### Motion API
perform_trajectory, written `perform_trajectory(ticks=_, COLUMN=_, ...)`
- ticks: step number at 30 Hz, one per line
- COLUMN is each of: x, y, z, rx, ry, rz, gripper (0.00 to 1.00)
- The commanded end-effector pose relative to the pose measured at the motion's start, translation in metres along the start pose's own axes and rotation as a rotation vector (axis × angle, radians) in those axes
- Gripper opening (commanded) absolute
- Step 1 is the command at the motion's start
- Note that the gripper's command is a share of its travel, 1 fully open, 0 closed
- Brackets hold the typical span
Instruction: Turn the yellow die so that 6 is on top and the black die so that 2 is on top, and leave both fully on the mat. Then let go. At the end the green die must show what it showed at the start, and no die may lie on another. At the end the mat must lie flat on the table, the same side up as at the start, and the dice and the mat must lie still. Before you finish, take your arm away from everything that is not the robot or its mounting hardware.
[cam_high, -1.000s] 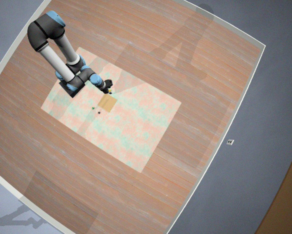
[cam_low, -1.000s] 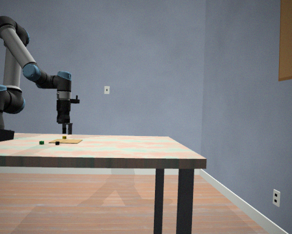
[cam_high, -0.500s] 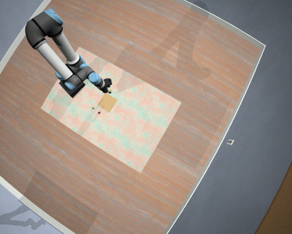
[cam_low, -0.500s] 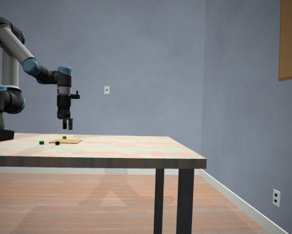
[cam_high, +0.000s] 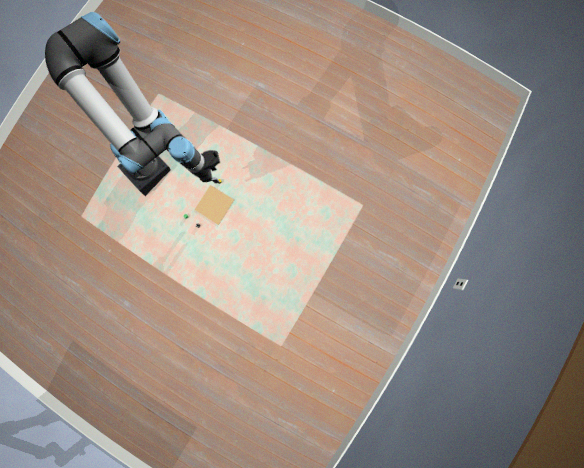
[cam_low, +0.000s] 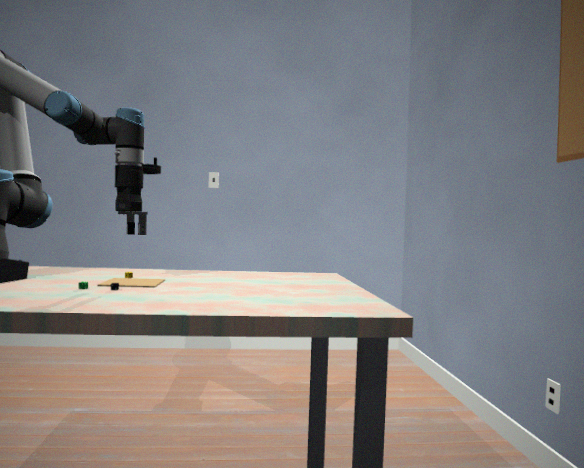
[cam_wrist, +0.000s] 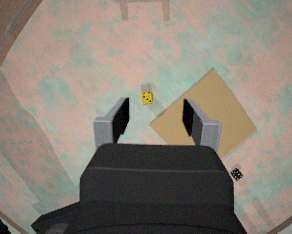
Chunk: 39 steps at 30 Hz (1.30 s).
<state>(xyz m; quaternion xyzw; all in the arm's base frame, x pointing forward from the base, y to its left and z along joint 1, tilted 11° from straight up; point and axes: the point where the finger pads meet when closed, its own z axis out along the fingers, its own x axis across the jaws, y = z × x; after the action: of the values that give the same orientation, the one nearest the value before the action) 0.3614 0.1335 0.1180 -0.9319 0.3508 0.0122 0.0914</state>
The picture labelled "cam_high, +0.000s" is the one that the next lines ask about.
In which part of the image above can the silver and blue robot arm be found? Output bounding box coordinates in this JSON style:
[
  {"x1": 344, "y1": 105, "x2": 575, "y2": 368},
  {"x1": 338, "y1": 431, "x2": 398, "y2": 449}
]
[{"x1": 45, "y1": 12, "x2": 201, "y2": 181}]

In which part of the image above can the tan flat mat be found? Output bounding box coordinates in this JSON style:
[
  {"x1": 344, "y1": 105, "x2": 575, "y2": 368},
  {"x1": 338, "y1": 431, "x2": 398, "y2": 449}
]
[{"x1": 195, "y1": 185, "x2": 234, "y2": 225}]

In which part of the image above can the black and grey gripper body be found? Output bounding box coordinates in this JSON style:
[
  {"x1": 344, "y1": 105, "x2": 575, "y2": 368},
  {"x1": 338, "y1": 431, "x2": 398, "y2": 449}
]
[{"x1": 186, "y1": 150, "x2": 220, "y2": 182}]

